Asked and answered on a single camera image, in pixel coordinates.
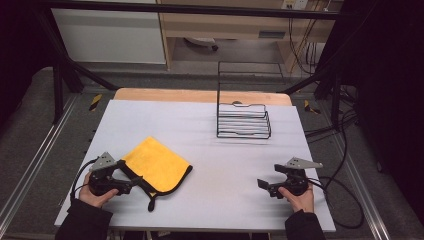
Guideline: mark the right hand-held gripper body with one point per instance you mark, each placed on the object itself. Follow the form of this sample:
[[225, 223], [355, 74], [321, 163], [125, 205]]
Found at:
[[295, 180]]

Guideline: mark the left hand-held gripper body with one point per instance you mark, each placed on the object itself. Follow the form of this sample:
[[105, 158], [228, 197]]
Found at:
[[104, 180]]

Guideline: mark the yellow cloth with black trim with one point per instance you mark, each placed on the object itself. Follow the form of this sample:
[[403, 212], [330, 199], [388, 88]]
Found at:
[[160, 163]]

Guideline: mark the person's right hand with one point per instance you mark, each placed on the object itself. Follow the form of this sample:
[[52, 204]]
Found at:
[[300, 200]]

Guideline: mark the person's left hand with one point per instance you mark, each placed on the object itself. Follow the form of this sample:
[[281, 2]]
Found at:
[[95, 199]]

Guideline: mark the white table cover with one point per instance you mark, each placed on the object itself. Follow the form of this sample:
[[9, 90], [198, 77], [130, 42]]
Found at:
[[213, 173]]

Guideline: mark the yellow and black tape marker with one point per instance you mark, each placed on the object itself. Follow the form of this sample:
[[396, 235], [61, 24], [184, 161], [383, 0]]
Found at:
[[95, 102]]

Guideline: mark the wooden table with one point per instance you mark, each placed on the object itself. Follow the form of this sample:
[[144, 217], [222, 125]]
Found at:
[[200, 95]]

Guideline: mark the black curtain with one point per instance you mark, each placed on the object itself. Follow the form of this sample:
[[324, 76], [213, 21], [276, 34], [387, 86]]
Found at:
[[390, 100]]

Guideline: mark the white cabinet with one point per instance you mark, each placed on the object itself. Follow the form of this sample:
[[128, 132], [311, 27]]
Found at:
[[110, 36]]

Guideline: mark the office chair base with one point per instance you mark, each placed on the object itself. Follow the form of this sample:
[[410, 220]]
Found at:
[[203, 42]]

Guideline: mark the wooden desk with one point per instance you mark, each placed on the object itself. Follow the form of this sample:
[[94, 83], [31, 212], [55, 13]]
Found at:
[[233, 28]]

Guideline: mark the white power strip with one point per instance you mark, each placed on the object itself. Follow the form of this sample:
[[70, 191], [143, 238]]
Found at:
[[295, 4]]

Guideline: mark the aluminium floor rail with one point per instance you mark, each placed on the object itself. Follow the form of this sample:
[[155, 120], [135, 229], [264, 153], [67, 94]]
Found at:
[[40, 156], [363, 193]]

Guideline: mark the black metal frame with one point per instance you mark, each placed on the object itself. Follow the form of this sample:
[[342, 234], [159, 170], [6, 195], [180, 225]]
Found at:
[[63, 76]]

